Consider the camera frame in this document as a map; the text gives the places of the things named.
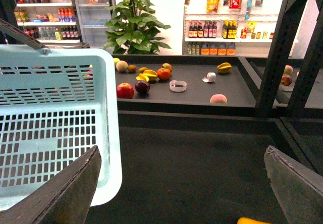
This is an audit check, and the red apple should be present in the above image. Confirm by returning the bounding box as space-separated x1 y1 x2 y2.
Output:
117 82 134 99

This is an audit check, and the left store drink shelf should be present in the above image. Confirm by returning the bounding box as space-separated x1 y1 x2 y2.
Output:
13 0 81 46

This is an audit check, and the glass door refrigerator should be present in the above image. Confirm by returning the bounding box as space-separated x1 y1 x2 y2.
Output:
74 0 113 49

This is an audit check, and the pale apple neighbouring tray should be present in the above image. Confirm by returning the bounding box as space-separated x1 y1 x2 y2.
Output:
283 65 293 76

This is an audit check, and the black metal frame post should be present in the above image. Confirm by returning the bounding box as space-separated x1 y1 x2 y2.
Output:
255 0 306 117

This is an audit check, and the red apple neighbouring tray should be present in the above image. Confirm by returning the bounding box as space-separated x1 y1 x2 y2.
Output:
280 74 292 86

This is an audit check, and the yellow mango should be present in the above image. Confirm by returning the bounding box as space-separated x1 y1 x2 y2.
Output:
237 217 270 224

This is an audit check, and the dark purple plum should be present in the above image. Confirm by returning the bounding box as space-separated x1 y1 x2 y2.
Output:
135 80 150 94

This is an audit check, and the green potted plant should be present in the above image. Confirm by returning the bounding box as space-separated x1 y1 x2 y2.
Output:
103 0 171 55

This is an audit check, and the yellow starfruit far right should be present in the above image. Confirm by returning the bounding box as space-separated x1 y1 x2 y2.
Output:
217 62 232 74

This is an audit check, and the black fruit display tray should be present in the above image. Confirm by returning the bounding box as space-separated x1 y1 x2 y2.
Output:
117 55 260 117

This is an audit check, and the small brown green fruit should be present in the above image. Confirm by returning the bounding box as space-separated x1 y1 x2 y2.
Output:
138 67 148 73

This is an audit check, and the brown kiwi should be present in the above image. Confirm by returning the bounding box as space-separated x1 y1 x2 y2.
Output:
127 65 137 73

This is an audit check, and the green apple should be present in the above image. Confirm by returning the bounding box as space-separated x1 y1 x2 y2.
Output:
113 58 120 68

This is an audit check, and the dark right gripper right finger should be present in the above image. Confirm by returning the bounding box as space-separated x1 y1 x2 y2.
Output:
264 145 322 223

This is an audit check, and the yellow starfruit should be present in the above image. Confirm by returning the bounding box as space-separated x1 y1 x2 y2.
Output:
217 62 232 74
136 70 158 82

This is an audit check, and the small white tape roll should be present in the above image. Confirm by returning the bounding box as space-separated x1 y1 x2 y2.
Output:
202 72 217 83

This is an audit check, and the light blue plastic basket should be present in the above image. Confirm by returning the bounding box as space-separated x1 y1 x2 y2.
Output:
1 45 122 210

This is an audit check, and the white tape ring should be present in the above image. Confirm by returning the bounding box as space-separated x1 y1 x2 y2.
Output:
169 80 188 93

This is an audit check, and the pink dragon fruit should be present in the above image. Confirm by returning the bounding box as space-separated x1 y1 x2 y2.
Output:
81 68 93 81

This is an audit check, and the pale pink round fruit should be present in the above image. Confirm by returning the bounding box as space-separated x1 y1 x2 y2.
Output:
116 61 128 72

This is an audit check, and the pale peach front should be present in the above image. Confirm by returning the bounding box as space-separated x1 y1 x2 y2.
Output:
209 94 228 103

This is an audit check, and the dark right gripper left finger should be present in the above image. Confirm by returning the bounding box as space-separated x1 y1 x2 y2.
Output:
1 146 101 223

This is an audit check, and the yellow starfruit centre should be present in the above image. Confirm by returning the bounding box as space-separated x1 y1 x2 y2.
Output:
136 70 158 82

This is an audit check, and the right store sauce shelf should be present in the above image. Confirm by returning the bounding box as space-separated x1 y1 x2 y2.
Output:
182 0 283 58

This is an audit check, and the red yellow mango fruit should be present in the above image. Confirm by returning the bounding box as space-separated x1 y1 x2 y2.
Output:
161 63 173 72

